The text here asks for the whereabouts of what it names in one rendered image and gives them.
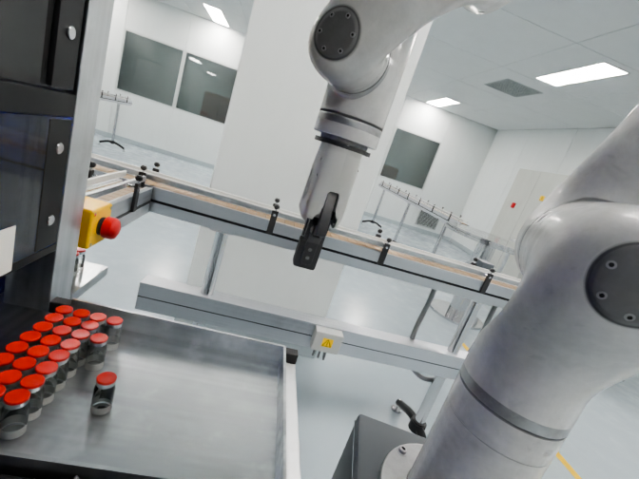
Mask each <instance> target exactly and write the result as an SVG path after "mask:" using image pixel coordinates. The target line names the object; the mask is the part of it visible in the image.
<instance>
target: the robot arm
mask: <svg viewBox="0 0 639 479"><path fill-rule="evenodd" d="M511 1H512V0H330V1H329V3H328V4H327V5H326V6H325V7H324V9H323V10H322V11H321V13H320V14H319V16H318V18H317V20H316V21H315V23H314V25H313V27H312V29H311V31H310V35H309V40H308V53H309V56H310V60H311V62H312V64H313V66H314V68H315V70H316V71H317V72H318V73H319V75H320V76H321V77H322V78H323V79H324V80H325V81H326V82H327V87H326V90H325V93H324V96H323V100H322V103H321V106H320V110H319V115H318V118H317V120H316V124H315V127H314V129H315V130H317V131H318V132H321V134H320V136H318V135H316V136H315V140H318V141H321V144H320V147H319V150H318V153H317V155H316V158H315V159H314V162H313V165H312V168H311V171H310V174H309V177H308V180H307V183H306V185H305V188H304V190H303V193H302V196H301V199H300V204H299V209H300V215H301V217H302V219H303V220H305V224H304V227H303V230H302V236H300V239H299V242H298V245H297V248H296V251H295V254H294V257H293V264H294V265H295V266H298V267H301V268H305V269H308V270H315V268H316V265H317V262H318V259H319V256H320V251H321V248H322V245H323V242H324V240H325V237H326V234H327V232H328V229H329V227H330V225H331V227H332V228H336V227H338V226H339V224H340V222H341V219H342V217H343V214H344V212H345V209H346V206H347V203H348V201H349V198H350V195H351V192H352V189H353V186H354V183H355V180H356V176H357V173H358V168H359V165H360V161H361V158H362V156H365V157H369V158H370V155H371V153H368V152H366V151H367V149H368V148H369V149H373V150H376V149H377V147H378V142H379V139H380V136H381V133H382V130H383V128H384V126H385V123H386V120H387V117H388V115H389V112H390V109H391V106H392V103H393V101H394V99H395V96H396V93H397V89H398V86H399V83H400V80H401V77H402V75H403V72H404V69H405V67H406V64H407V62H408V59H409V56H410V53H411V50H412V48H413V45H414V42H415V39H416V36H417V33H418V31H419V30H420V29H421V28H423V27H424V26H426V25H427V24H429V23H430V22H432V21H433V20H435V19H436V18H437V17H439V16H441V15H443V14H445V13H447V12H449V11H451V10H455V9H457V8H461V7H463V8H464V9H465V10H467V11H469V12H472V13H476V14H487V13H491V12H493V11H496V10H498V9H500V8H502V7H504V6H505V5H507V4H508V3H510V2H511ZM514 256H515V261H516V264H517V267H518V269H519V271H520V273H521V274H522V276H523V277H522V279H521V281H520V283H519V284H518V286H517V288H516V290H515V291H514V293H513V295H512V297H511V298H510V300H509V301H508V302H507V304H506V305H505V307H504V308H503V309H502V310H501V312H500V313H499V314H498V315H497V316H496V317H495V318H494V319H493V320H492V321H491V322H490V323H489V324H488V325H486V326H485V327H484V328H483V329H482V331H481V332H480V333H479V334H478V336H477V337H476V339H475V341H474V343H473V345H472V347H471V349H470V351H469V352H468V354H467V356H466V358H465V360H464V362H463V364H462V366H461V368H460V370H459V372H458V374H457V376H456V378H455V381H454V383H453V385H452V387H451V389H450V390H449V393H448V395H447V397H446V399H445V401H444V403H443V405H442V407H441V409H440V411H439V413H438V415H437V417H436V420H435V422H434V424H433V426H432V427H431V429H430V431H429V433H428V436H427V438H426V440H425V442H424V444H423V445H422V444H405V445H400V446H398V447H396V448H394V449H392V450H391V451H390V452H389V453H388V454H387V456H386V458H385V459H384V461H383V463H382V466H381V469H380V473H379V479H541V478H542V477H543V475H544V473H545V472H546V470H547V469H548V467H549V465H550V464H551V462H552V460H553V458H554V457H555V455H556V454H557V453H558V451H559V450H560V448H561V446H562V445H563V443H564V441H565V440H566V438H567V436H568V435H569V433H570V432H571V430H572V428H573V426H574V425H575V423H576V421H577V420H578V418H579V416H580V415H581V413H582V411H583V410H584V409H585V407H586V406H587V404H588V403H589V402H590V401H591V399H592V398H594V397H595V396H596V395H597V394H599V393H600V392H602V391H604V390H605V389H606V388H608V387H610V386H612V385H615V384H617V383H619V382H621V381H624V380H626V379H628V378H631V377H633V376H635V375H638V374H639V104H638V105H637V107H636V108H635V109H634V110H633V111H632V112H631V113H630V114H629V115H628V117H627V118H626V119H625V120H624V121H623V122H622V123H621V124H620V125H618V126H617V127H616V128H615V129H614V130H613V131H612V132H611V134H610V135H609V136H608V137H607V138H606V139H605V140H604V141H603V142H602V143H601V144H599V145H598V146H597V147H596V148H595V149H594V150H593V151H592V152H591V153H590V155H589V156H588V157H587V158H586V159H585V160H584V161H583V162H581V163H580V164H579V165H578V166H577V167H576V168H575V169H574V170H573V171H572V172H571V173H570V175H569V176H568V177H567V178H566V179H565V180H564V181H562V182H561V183H560V184H559V185H558V186H557V187H556V188H555V189H554V190H553V191H552V192H551V193H550V195H549V196H548V197H547V198H546V199H545V200H543V201H542V202H541V203H540V204H539V205H538V206H537V207H536V208H535V210H534V211H533V212H532V213H531V214H530V216H529V217H528V218H527V220H526V221H525V222H524V224H523V225H522V227H521V229H520V231H519V233H518V235H517V237H516V240H515V245H514Z"/></svg>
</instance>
